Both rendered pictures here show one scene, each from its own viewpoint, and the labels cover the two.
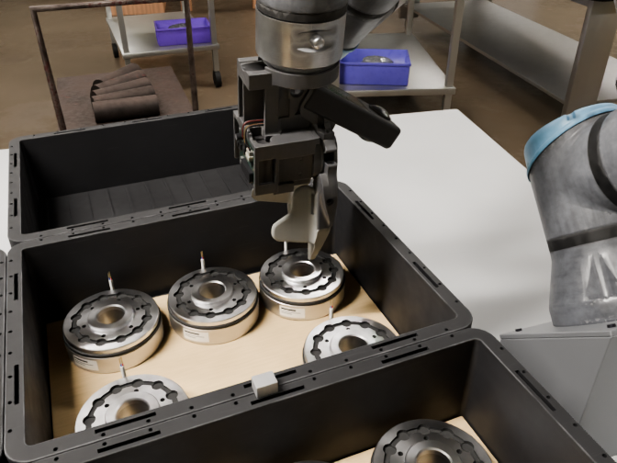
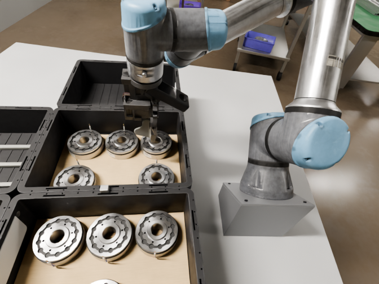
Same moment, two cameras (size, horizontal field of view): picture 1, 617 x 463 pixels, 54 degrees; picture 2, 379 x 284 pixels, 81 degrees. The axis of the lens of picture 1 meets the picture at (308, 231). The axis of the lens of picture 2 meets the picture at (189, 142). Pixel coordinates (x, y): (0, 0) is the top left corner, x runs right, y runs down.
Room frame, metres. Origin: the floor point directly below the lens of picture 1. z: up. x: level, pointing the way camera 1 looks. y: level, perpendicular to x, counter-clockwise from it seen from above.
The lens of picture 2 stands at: (0.12, -0.18, 1.41)
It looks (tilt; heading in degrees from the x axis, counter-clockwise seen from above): 47 degrees down; 10
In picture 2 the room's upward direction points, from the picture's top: 9 degrees clockwise
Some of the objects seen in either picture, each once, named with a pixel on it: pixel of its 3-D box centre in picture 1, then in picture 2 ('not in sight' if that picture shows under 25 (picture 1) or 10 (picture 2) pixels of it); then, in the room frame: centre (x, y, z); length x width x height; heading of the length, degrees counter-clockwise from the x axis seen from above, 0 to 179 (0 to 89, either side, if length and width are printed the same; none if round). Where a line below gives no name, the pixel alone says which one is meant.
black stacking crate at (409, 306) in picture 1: (228, 327); (119, 156); (0.47, 0.08, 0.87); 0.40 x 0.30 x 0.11; 112
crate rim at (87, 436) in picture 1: (224, 289); (117, 145); (0.47, 0.08, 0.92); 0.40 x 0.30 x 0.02; 112
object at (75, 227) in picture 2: not in sight; (58, 237); (0.22, 0.10, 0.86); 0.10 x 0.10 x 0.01
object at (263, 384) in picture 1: (264, 384); (104, 189); (0.33, 0.03, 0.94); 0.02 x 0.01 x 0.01; 112
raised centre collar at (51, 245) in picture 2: not in sight; (57, 236); (0.22, 0.10, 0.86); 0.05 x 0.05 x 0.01
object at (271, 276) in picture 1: (301, 274); (156, 141); (0.58, 0.01, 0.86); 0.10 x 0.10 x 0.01
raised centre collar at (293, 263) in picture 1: (301, 270); (156, 140); (0.58, 0.01, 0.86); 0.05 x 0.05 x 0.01
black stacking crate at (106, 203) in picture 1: (170, 196); (127, 96); (0.75, 0.20, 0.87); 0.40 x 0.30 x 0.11; 112
